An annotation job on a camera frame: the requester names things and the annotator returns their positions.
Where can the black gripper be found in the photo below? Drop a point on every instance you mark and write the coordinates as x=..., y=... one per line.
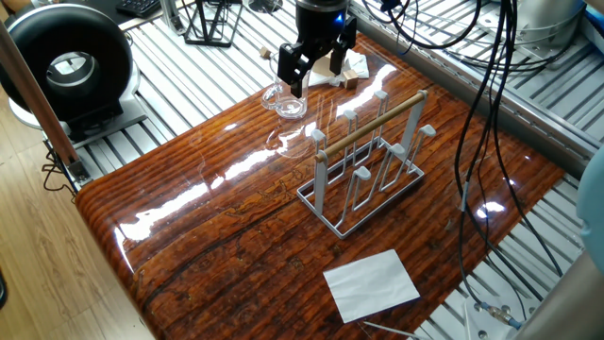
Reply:
x=321, y=23

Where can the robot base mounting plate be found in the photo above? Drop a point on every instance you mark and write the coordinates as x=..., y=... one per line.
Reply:
x=476, y=326

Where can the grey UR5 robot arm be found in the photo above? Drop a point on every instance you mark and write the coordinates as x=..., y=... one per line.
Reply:
x=592, y=212

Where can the white mug drying rack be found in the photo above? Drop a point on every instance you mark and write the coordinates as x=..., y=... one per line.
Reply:
x=321, y=181

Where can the large wooden cube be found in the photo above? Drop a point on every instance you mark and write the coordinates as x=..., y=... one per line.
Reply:
x=321, y=66

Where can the small wooden cube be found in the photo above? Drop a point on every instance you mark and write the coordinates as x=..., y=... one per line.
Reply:
x=350, y=79

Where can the crumpled white napkin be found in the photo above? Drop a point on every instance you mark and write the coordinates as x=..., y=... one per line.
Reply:
x=358, y=63

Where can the tiny wooden cube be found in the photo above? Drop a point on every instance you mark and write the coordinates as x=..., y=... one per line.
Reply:
x=265, y=53

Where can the black keyboard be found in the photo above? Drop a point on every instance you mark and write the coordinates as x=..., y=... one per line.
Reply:
x=139, y=7

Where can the white paper sheet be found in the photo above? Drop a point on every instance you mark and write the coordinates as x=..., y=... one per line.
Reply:
x=370, y=285

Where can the aluminium table frame rail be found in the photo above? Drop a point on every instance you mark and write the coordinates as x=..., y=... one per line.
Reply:
x=415, y=54

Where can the aluminium frame post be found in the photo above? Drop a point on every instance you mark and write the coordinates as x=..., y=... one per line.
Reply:
x=172, y=16

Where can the brown frame post with bracket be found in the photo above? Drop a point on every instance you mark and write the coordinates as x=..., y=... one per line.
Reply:
x=38, y=94

